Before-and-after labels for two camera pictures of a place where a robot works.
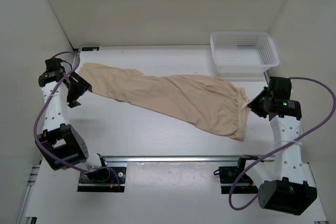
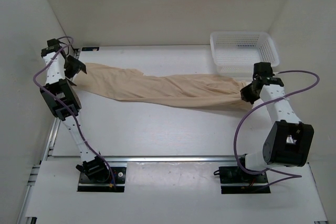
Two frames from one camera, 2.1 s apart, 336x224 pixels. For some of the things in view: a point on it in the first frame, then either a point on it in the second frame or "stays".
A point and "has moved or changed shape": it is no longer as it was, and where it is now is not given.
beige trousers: x=209 y=104 has moved or changed shape
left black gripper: x=82 y=87 to x=77 y=66
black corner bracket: x=88 y=49 stays
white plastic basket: x=243 y=53 stays
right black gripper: x=253 y=104 to x=245 y=95
